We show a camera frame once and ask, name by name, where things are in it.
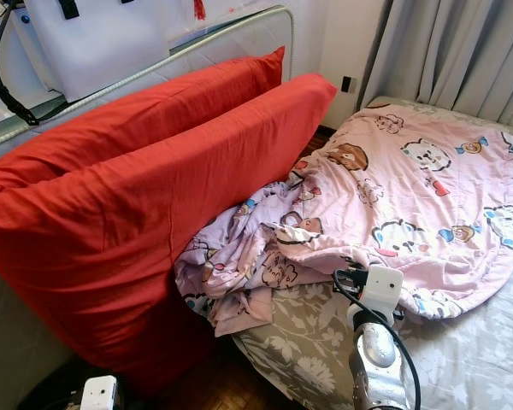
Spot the pink cartoon print blanket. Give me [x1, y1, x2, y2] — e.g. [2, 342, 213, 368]
[175, 104, 513, 338]

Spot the grey floral bed sheet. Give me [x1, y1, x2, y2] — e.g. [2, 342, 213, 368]
[231, 282, 513, 410]

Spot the red folded mattress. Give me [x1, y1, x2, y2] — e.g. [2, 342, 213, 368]
[0, 45, 339, 394]

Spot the grey curtain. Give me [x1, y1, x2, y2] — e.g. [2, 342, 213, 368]
[359, 0, 513, 133]

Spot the white fabric bag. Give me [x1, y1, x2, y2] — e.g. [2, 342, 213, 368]
[26, 0, 172, 103]

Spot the black bag strap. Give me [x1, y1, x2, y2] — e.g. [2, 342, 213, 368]
[0, 0, 44, 127]

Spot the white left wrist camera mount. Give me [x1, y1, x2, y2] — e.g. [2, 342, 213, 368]
[79, 376, 118, 410]

